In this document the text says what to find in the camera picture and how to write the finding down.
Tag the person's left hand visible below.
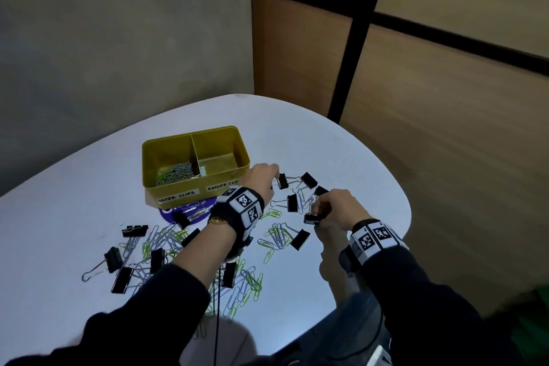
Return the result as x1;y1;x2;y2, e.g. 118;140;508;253
240;162;281;209

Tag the person's right hand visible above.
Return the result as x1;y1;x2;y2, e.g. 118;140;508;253
311;188;372;233

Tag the yellow divided tin box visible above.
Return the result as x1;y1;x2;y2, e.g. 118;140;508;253
141;125;251;211

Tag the pile of coloured paper clips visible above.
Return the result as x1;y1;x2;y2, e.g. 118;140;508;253
118;188;321;321
155;162;202;187

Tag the group of black binder clips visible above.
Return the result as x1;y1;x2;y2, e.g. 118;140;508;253
81;172;330;296

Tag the person's left forearm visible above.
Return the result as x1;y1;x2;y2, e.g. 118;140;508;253
81;218;237;362

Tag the person's right forearm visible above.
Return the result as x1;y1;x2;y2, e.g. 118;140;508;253
360;245;531;366

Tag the person's black sweater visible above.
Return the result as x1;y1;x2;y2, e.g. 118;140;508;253
0;245;532;366

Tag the purple round sticker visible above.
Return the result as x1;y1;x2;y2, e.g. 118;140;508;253
159;197;215;225

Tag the wooden partition panel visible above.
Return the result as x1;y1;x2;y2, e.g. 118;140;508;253
339;25;549;316
252;0;353;118

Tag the black left wrist camera band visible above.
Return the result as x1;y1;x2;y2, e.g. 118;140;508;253
209;184;266;260

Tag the black wrist camera band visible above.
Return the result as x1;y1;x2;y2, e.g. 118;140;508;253
209;184;266;260
339;218;409;276

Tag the black right wrist camera band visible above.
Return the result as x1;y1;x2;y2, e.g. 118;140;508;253
339;218;409;276

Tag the black camera cable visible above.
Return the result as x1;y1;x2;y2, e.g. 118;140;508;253
213;249;226;366

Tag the blue chair with black frame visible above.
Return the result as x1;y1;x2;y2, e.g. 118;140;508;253
249;0;549;124

